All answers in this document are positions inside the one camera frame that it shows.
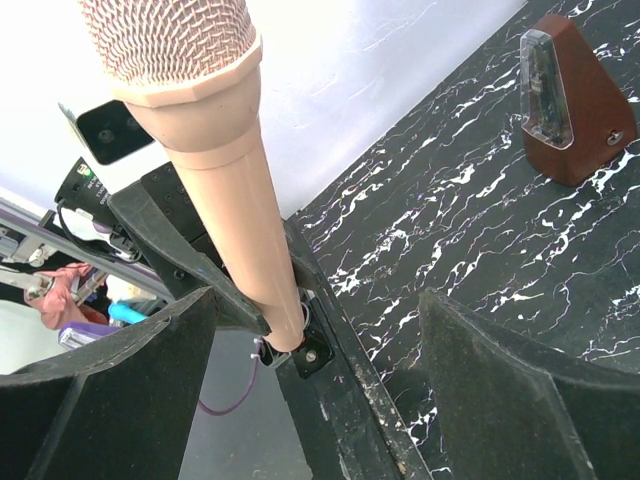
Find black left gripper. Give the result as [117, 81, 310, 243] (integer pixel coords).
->
[108, 162, 340, 335]

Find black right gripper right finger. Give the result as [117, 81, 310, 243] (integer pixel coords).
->
[419, 290, 639, 479]

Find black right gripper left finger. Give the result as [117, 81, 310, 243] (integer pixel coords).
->
[1, 288, 216, 479]

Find pink microphone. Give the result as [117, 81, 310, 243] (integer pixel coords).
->
[79, 1, 305, 352]

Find brown wooden metronome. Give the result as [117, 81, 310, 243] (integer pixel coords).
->
[519, 14, 638, 186]

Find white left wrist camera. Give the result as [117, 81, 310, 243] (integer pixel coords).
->
[58, 100, 154, 166]

